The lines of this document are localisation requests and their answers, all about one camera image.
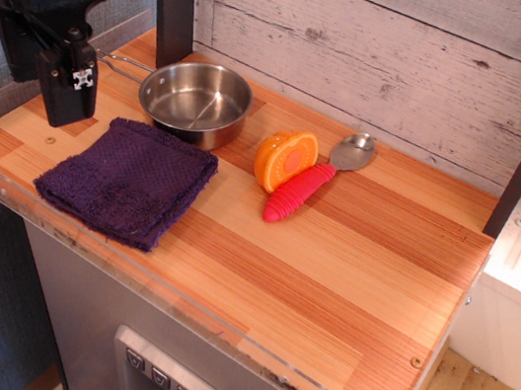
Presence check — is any small steel saucepan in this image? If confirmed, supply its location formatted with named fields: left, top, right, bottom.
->
left=98, top=49, right=254, bottom=151

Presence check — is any red handled metal spoon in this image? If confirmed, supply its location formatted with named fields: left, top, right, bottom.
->
left=262, top=132, right=376, bottom=223

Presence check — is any clear acrylic edge guard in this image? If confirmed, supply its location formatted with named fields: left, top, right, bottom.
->
left=0, top=151, right=492, bottom=390

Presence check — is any purple folded rag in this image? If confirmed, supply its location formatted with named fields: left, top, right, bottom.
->
left=35, top=118, right=219, bottom=252

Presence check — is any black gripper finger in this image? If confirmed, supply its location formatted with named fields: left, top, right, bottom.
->
left=36, top=28, right=99, bottom=127
left=0, top=0, right=49, bottom=83

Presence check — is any silver dispenser panel with buttons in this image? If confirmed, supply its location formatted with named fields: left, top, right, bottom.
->
left=113, top=324, right=215, bottom=390

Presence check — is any orange toy half slice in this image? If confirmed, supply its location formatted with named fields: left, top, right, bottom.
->
left=253, top=130, right=319, bottom=194

